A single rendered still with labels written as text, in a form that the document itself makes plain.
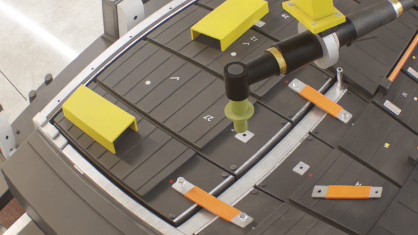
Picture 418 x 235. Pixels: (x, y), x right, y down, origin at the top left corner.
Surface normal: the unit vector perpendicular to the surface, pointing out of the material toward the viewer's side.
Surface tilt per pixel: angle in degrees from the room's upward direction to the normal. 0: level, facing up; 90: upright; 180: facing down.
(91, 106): 0
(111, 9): 90
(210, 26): 0
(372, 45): 0
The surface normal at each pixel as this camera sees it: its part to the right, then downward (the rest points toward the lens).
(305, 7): -0.84, 0.43
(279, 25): -0.08, -0.71
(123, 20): -0.67, 0.56
